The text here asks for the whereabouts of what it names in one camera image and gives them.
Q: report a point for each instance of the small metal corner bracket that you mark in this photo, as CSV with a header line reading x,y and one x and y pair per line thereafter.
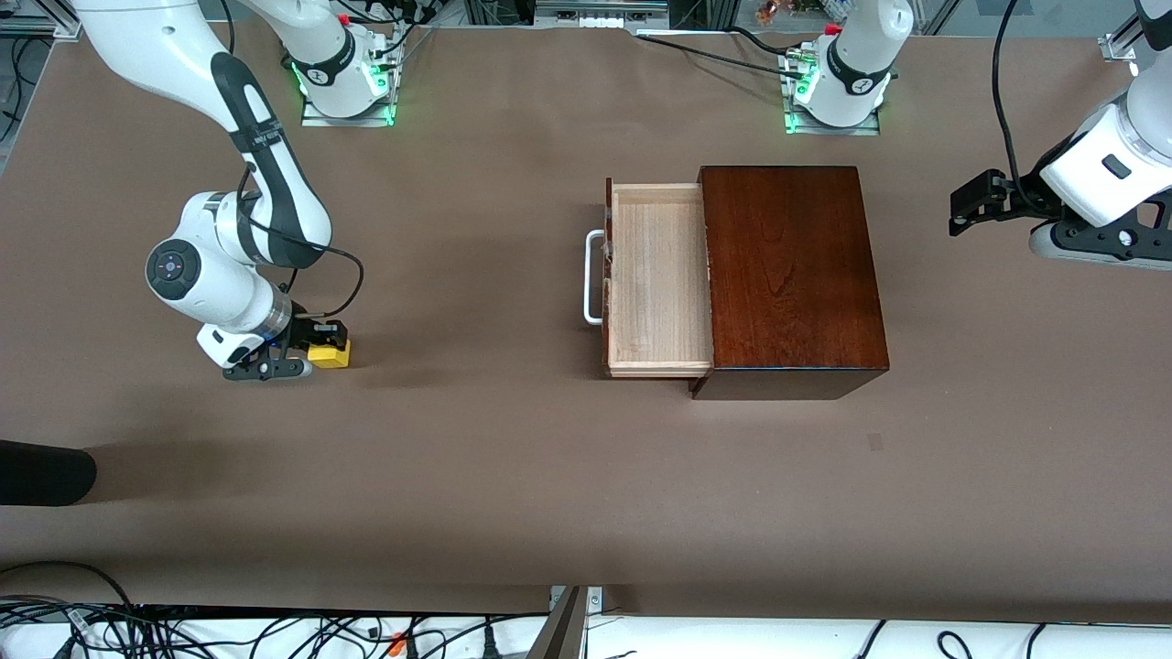
x,y
595,599

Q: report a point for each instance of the grey power strip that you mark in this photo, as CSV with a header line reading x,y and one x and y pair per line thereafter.
x,y
600,18

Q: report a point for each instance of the dark brown wooden cabinet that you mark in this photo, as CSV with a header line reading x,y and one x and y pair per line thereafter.
x,y
797,275

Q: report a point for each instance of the yellow wooden block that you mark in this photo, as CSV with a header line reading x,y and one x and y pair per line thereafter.
x,y
330,357

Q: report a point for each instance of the aluminium profile beam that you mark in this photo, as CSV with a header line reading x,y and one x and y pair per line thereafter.
x,y
563,631

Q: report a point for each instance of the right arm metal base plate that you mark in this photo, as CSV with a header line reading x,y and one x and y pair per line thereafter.
x,y
316,119

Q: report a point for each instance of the aluminium frame rail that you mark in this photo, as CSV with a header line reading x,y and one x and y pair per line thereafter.
x,y
37,23
1122,44

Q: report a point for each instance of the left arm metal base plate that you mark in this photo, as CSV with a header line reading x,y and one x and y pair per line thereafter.
x,y
829,130

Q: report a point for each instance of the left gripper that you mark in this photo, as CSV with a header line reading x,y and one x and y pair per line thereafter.
x,y
1023,198

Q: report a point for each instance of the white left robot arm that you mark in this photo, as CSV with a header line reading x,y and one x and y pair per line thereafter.
x,y
856,64

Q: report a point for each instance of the black cylindrical object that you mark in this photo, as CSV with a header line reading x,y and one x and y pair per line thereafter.
x,y
46,471

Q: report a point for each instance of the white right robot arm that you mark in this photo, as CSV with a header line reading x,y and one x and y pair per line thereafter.
x,y
183,46

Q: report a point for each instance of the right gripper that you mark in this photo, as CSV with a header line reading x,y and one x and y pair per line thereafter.
x,y
301,334

